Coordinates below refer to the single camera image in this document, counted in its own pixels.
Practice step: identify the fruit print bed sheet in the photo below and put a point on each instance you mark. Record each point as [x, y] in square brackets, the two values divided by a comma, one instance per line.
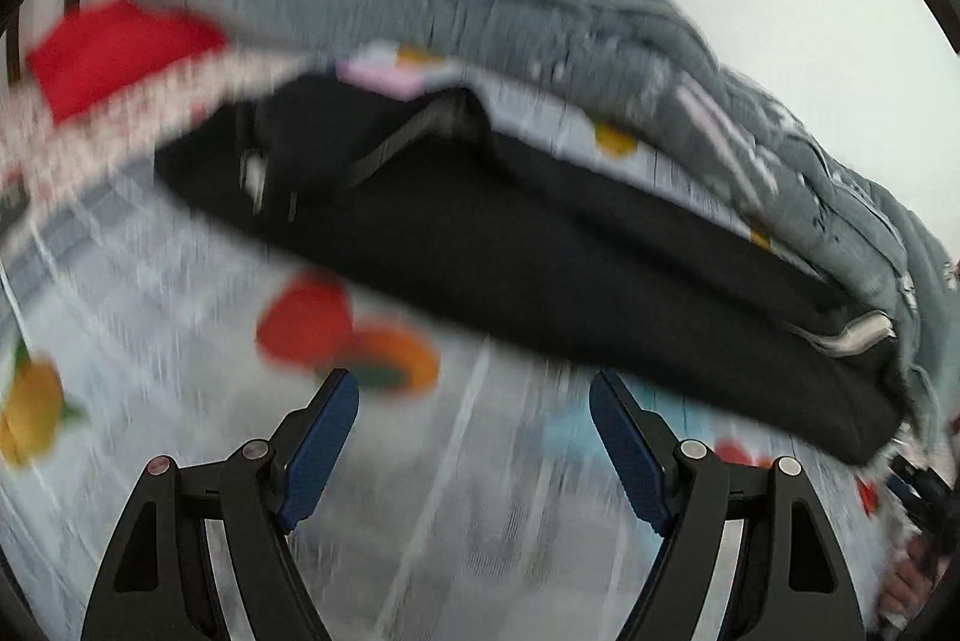
[187, 281]

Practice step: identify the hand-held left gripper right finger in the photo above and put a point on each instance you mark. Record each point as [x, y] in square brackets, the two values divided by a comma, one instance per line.
[630, 453]

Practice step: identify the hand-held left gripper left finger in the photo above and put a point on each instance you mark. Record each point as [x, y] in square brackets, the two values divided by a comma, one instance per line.
[319, 453]

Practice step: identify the red floral white sheet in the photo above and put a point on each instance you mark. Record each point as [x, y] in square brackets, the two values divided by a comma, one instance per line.
[112, 131]

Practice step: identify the person's right hand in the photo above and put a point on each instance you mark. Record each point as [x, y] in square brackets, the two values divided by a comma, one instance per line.
[904, 592]

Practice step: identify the grey printed quilt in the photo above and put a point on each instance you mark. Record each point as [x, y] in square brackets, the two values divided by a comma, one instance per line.
[525, 3]

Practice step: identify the red pillow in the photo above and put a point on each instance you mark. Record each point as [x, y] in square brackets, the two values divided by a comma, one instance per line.
[120, 52]

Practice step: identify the black pants with white waistband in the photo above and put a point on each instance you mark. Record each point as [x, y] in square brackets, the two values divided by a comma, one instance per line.
[540, 266]

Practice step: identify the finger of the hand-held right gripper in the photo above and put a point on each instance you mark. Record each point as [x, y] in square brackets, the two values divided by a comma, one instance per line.
[909, 485]

